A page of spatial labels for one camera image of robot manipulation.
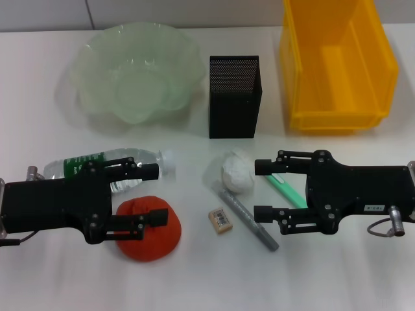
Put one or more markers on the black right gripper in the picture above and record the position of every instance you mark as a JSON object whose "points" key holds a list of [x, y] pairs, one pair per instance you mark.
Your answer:
{"points": [[356, 191]]}

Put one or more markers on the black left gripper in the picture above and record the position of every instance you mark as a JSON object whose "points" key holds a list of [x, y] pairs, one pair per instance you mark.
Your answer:
{"points": [[48, 204]]}

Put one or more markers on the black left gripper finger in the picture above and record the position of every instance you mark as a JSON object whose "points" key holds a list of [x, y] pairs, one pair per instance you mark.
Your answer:
{"points": [[150, 171], [159, 217]]}

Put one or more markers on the green pen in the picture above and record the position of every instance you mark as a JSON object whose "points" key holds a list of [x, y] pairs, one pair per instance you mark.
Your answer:
{"points": [[288, 194]]}

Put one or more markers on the clear green-labelled water bottle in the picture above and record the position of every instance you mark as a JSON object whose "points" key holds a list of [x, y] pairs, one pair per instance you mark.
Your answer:
{"points": [[129, 155]]}

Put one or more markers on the white paper ball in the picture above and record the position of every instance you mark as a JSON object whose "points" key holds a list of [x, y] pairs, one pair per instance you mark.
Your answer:
{"points": [[236, 175]]}

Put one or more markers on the orange fruit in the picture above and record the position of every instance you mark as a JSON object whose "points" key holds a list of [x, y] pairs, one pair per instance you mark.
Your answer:
{"points": [[146, 246]]}

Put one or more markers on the white and silver left arm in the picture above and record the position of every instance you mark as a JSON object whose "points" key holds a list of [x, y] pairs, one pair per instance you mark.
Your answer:
{"points": [[1, 226]]}

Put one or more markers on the grey marker pen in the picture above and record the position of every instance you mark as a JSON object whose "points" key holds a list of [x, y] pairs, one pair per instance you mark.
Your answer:
{"points": [[243, 214]]}

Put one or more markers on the beige eraser with barcode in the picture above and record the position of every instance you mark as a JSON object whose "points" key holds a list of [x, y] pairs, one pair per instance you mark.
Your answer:
{"points": [[220, 221]]}

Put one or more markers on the black mesh pen holder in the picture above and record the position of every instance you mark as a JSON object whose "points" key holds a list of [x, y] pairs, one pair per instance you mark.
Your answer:
{"points": [[233, 110]]}

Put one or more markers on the green glass fruit plate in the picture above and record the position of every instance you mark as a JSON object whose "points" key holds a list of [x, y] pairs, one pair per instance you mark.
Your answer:
{"points": [[136, 81]]}

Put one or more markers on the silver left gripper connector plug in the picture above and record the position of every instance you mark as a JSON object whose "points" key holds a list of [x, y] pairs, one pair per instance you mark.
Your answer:
{"points": [[34, 173]]}

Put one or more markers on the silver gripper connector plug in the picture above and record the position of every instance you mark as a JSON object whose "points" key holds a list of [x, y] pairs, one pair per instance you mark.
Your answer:
{"points": [[398, 220], [34, 173]]}

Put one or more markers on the yellow plastic bin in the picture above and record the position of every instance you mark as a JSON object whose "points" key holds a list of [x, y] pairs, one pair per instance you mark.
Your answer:
{"points": [[337, 97]]}

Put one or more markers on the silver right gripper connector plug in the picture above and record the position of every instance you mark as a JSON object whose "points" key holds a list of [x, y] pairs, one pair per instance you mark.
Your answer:
{"points": [[398, 220]]}

